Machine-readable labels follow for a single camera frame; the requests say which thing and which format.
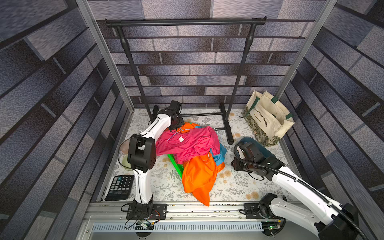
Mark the black corrugated cable conduit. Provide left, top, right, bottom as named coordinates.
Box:
left=233, top=140, right=370, bottom=240

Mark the floral table cloth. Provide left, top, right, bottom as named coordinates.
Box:
left=115, top=107, right=292, bottom=203

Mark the pink t-shirt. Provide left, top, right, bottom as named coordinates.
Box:
left=156, top=127, right=220, bottom=164

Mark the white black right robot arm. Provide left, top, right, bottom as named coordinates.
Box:
left=231, top=137, right=368, bottom=240

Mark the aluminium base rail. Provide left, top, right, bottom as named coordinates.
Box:
left=77, top=201, right=334, bottom=233

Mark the cream canvas tote bag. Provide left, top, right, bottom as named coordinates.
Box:
left=243, top=91, right=295, bottom=147

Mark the blue t-shirt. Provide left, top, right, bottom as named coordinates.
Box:
left=210, top=143, right=227, bottom=166

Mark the teal clothespin tray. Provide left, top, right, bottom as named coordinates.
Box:
left=234, top=137, right=276, bottom=164

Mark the orange t-shirt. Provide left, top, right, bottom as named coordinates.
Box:
left=182, top=123, right=225, bottom=206

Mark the light blue wire hanger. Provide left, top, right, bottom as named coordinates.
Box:
left=165, top=128, right=192, bottom=143

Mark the black calculator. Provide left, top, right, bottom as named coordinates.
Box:
left=105, top=175, right=135, bottom=201

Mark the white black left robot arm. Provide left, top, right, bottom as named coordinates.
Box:
left=127, top=101, right=184, bottom=220

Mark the black clothes rack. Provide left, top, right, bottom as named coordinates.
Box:
left=105, top=18, right=267, bottom=144

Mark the light green bowl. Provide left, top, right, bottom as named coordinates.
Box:
left=121, top=155, right=131, bottom=170

